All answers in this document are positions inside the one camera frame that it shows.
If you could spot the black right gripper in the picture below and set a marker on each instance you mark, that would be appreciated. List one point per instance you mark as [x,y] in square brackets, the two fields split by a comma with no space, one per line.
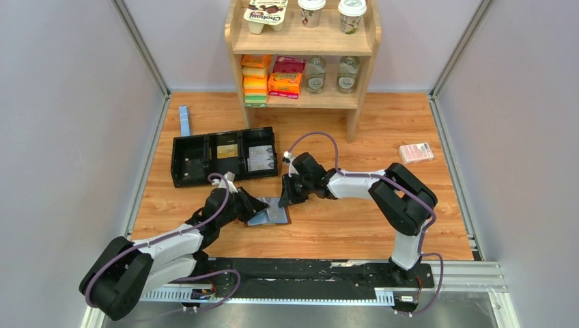
[287,196]

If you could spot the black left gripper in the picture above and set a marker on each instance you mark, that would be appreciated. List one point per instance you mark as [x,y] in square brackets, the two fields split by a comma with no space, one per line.
[251,204]

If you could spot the brown leather card holder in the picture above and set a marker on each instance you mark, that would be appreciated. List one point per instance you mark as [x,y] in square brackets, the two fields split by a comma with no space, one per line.
[272,215]

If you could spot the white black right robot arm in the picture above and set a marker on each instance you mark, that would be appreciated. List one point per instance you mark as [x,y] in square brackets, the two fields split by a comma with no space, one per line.
[406,203]

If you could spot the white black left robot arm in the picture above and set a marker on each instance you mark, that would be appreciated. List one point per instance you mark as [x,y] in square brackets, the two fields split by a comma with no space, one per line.
[172,244]

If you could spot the silver VIP card middle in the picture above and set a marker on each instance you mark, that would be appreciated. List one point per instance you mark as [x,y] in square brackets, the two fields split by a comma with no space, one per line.
[260,164]

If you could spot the silver vip card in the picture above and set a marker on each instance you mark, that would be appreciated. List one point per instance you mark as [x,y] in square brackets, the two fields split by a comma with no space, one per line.
[260,164]
[261,153]

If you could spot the silver VIP card top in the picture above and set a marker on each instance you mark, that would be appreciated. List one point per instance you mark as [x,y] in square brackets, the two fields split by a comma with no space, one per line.
[261,153]

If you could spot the gold credit card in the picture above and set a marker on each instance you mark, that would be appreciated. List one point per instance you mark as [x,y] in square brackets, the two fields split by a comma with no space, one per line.
[227,151]

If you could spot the pink wrapped card pack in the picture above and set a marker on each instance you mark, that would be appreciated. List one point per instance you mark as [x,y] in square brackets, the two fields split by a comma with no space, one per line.
[415,153]

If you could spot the black three-compartment tray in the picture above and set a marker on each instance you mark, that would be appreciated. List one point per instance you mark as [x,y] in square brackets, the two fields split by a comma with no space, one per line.
[248,154]

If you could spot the orange snack box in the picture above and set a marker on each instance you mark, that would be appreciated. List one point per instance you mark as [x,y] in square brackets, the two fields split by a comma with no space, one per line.
[285,82]

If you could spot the blue plastic strip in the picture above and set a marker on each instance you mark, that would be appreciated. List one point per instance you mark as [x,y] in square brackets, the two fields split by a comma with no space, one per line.
[185,129]

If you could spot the left glass water bottle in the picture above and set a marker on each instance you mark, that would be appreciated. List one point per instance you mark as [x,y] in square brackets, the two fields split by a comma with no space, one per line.
[315,74]

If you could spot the glass water bottle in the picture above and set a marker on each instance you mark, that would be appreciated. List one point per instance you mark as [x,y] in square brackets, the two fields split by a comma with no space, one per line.
[347,74]
[315,74]

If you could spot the stack of colourful sponges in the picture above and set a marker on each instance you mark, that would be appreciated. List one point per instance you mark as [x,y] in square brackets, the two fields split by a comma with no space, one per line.
[255,72]

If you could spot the red snack box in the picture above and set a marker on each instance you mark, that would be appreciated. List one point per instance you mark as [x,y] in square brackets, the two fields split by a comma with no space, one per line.
[285,64]

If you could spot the right glass water bottle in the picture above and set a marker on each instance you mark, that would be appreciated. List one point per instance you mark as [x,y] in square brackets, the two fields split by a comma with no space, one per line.
[347,74]

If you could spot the yogurt cup multipack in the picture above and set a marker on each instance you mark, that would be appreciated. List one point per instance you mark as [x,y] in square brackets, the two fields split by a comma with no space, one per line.
[261,13]

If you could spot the left paper coffee cup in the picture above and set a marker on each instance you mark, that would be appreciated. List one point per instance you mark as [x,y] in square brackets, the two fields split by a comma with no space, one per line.
[311,11]

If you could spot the paper coffee cup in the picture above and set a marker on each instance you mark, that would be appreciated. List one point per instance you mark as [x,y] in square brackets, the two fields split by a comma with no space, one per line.
[351,13]
[311,11]

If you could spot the right paper coffee cup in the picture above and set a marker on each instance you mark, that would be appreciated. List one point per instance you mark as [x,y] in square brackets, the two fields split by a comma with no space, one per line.
[351,13]

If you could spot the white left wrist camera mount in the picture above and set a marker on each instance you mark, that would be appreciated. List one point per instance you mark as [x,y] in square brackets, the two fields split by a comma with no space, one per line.
[227,182]

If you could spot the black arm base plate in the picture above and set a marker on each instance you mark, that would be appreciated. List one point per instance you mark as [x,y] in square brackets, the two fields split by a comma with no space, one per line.
[306,279]

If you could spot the aluminium frame rail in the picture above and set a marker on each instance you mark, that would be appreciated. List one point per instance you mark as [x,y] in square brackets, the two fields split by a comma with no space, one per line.
[475,279]

